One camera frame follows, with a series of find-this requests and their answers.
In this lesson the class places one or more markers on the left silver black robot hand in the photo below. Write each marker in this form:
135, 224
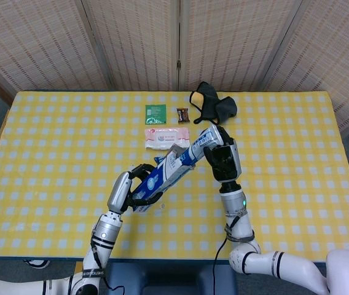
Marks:
119, 190

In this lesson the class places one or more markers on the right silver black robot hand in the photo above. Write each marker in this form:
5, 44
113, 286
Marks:
226, 163

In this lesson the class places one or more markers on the blue white toothpaste box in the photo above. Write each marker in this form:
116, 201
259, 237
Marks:
162, 178

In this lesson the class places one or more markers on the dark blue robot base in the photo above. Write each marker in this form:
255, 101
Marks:
162, 279

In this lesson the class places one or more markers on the yellow white checkered tablecloth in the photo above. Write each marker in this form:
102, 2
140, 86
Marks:
54, 153

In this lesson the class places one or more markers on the blue wet wipes pack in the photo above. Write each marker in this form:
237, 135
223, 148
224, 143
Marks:
158, 159

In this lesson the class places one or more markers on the brown candy wrapper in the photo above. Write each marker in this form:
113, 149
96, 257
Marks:
183, 115

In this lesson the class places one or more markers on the pink white wet wipes pack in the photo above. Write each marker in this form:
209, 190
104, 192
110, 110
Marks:
165, 138

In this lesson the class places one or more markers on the green sachet packet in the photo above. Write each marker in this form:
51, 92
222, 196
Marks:
155, 114

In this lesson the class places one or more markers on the yellow floor tape strip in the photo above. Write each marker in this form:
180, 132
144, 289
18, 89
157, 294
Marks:
78, 267

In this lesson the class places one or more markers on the brass screen hinge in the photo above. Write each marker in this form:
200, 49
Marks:
179, 64

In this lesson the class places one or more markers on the beige woven folding screen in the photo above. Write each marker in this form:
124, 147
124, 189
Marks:
39, 40

